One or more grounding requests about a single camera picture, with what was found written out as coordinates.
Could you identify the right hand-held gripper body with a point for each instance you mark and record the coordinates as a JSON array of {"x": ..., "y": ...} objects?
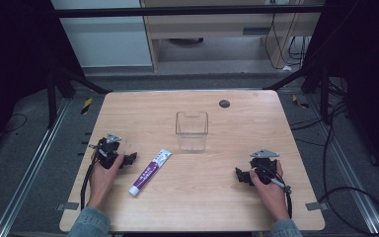
[{"x": 263, "y": 164}]

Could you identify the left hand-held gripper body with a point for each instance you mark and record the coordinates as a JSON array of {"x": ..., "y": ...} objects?
[{"x": 107, "y": 154}]

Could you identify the purple and white toothpaste tube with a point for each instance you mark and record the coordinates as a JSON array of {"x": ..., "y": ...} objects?
[{"x": 150, "y": 172}]

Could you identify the clear plastic container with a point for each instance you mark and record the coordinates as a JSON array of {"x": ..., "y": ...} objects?
[{"x": 192, "y": 131}]

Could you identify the person's left hand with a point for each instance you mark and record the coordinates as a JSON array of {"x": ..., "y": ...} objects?
[{"x": 102, "y": 179}]

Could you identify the person's right hand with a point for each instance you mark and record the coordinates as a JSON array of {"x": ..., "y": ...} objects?
[{"x": 271, "y": 197}]

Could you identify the yellow and black tape strip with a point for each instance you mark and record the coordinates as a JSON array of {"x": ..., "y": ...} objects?
[
  {"x": 299, "y": 102},
  {"x": 86, "y": 106}
]

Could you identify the grey tape patch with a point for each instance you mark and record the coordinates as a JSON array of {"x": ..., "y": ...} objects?
[
  {"x": 316, "y": 206},
  {"x": 67, "y": 206}
]

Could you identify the grey round table grommet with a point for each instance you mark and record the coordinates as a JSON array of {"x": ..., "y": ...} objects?
[{"x": 224, "y": 104}]

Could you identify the white cabinet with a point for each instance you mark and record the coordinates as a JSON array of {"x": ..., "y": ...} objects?
[{"x": 105, "y": 39}]

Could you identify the light wooden desk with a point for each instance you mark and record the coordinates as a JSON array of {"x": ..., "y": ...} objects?
[{"x": 230, "y": 29}]

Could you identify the metal floor rail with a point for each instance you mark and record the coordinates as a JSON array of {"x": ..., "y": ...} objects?
[
  {"x": 345, "y": 168},
  {"x": 29, "y": 168}
]

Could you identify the black frame stand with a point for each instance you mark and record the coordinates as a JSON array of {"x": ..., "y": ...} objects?
[
  {"x": 59, "y": 89},
  {"x": 312, "y": 82}
]

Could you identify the black horizontal frame bar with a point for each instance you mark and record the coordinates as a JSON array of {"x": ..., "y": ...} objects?
[{"x": 184, "y": 11}]

